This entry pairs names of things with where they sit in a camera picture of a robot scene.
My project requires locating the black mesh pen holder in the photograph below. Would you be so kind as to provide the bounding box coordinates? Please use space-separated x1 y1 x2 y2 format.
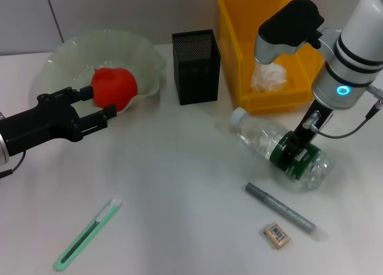
171 28 221 106

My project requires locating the white paper ball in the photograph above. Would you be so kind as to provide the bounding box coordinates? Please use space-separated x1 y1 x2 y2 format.
250 62 287 93

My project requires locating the clear green-label water bottle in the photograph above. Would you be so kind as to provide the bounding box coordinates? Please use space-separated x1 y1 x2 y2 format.
229 107 335 192

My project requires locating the red tomato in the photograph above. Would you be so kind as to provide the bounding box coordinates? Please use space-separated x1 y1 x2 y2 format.
90 67 138 113

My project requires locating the mint green utility knife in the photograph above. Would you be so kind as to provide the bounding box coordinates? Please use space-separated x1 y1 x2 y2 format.
54 197 123 272

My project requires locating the black silver wrist camera housing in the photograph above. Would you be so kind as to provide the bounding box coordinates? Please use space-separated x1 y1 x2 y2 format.
254 0 342 65

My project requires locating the grey marker pen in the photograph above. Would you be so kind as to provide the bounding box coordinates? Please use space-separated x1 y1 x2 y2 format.
245 182 329 243

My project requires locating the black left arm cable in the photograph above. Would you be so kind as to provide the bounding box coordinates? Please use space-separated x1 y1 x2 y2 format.
0 150 28 179

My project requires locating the beige barcode eraser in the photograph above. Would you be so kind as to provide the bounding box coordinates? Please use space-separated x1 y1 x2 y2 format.
260 222 291 251

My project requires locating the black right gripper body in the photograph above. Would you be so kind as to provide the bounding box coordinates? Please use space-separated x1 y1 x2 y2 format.
291 100 333 144

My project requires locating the grey right arm cable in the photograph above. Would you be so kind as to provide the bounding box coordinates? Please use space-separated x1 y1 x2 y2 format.
302 84 383 138

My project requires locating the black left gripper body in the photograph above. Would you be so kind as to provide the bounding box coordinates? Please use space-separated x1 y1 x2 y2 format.
0 92 83 158

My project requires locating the pale green wavy fruit plate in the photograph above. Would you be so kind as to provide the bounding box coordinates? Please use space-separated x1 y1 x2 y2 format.
40 28 167 116

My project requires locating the yellow plastic bin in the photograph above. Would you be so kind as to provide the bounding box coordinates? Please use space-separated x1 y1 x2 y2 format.
216 0 324 116

